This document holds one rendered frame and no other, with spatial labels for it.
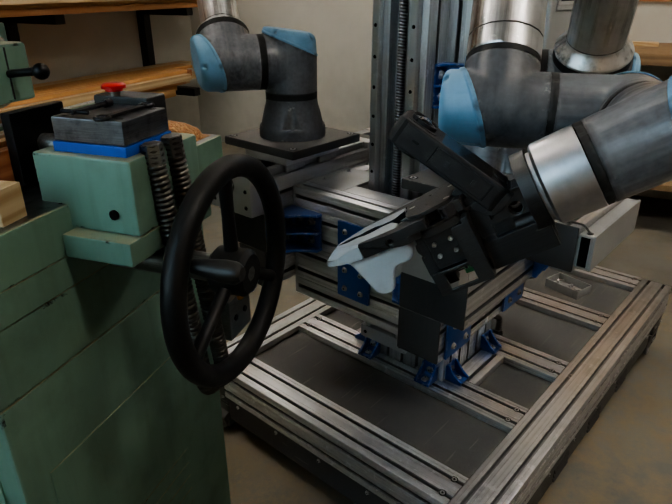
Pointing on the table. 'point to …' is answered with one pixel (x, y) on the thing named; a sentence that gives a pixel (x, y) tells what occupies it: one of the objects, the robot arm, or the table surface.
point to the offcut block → (11, 203)
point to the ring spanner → (122, 112)
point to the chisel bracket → (13, 53)
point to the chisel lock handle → (30, 72)
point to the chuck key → (89, 107)
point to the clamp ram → (28, 136)
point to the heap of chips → (186, 129)
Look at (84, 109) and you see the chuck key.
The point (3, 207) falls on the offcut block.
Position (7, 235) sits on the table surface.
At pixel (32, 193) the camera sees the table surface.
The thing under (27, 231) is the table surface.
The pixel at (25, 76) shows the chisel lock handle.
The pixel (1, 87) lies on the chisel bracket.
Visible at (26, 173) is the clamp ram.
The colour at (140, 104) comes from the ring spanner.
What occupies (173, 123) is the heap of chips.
